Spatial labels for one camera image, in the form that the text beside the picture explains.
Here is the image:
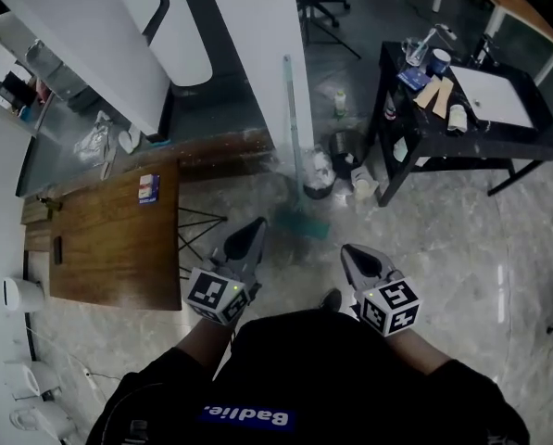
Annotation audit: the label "white toothbrush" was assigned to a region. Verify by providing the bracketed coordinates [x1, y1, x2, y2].
[416, 27, 438, 60]

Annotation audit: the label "white plastic jug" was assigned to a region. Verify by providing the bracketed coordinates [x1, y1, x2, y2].
[350, 165, 381, 202]

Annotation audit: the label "blue mug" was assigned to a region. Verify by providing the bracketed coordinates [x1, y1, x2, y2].
[425, 48, 453, 76]

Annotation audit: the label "blue and red box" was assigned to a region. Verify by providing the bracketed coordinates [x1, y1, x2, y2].
[137, 173, 162, 207]

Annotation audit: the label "clear glass cup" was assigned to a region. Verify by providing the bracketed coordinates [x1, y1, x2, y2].
[402, 37, 428, 67]

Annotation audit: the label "dark wooden table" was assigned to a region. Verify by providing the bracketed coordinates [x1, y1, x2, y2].
[47, 158, 229, 312]

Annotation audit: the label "wooden desk with white legs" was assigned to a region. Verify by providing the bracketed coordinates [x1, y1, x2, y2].
[431, 0, 553, 87]

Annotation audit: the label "metal faucet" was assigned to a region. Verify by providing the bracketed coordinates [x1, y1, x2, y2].
[471, 32, 503, 70]

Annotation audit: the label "beige wooden pieces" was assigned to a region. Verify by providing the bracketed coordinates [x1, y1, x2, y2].
[412, 75, 455, 120]

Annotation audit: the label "person's left forearm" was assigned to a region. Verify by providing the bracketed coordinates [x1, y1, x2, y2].
[177, 315, 240, 375]

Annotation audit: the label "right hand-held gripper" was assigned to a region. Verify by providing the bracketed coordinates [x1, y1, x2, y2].
[340, 243, 421, 338]

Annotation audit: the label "white rolled cloth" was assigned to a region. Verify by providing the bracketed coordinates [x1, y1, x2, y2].
[446, 104, 470, 134]

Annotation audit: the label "white sink basin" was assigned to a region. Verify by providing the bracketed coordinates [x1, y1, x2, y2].
[448, 64, 537, 132]

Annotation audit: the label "clear plastic bag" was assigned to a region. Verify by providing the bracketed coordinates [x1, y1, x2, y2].
[73, 110, 116, 165]

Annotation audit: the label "white floor appliance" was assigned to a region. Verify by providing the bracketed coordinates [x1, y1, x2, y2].
[4, 361, 63, 401]
[8, 402, 77, 440]

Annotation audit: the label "white tube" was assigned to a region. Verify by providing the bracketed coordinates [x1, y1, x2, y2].
[434, 22, 459, 42]

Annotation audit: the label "person's right forearm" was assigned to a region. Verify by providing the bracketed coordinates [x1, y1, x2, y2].
[381, 325, 454, 375]

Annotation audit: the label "black tripod stand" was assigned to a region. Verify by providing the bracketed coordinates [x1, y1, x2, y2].
[298, 0, 363, 60]

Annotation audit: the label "black bucket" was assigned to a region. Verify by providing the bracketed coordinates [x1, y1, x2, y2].
[327, 128, 366, 170]

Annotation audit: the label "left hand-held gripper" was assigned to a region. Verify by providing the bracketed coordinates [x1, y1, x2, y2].
[185, 217, 269, 327]

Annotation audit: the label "white floor cable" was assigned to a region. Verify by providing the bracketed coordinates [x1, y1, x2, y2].
[24, 312, 122, 383]

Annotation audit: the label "green mop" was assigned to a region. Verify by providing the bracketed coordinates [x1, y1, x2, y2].
[274, 54, 332, 242]

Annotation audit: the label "blue booklet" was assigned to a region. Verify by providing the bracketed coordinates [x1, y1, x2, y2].
[396, 66, 433, 93]

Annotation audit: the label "person's black clothing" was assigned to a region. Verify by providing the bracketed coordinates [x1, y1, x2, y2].
[85, 308, 533, 445]

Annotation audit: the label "white slippers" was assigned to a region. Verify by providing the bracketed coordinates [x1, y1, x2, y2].
[118, 124, 144, 155]

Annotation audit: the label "black bin with white trash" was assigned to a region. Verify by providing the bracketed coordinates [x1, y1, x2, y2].
[301, 146, 337, 200]

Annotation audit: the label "person's black shoe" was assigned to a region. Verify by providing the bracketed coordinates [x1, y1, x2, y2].
[319, 287, 344, 314]

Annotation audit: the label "black sink cabinet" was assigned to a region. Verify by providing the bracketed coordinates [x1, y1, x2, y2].
[367, 40, 553, 209]

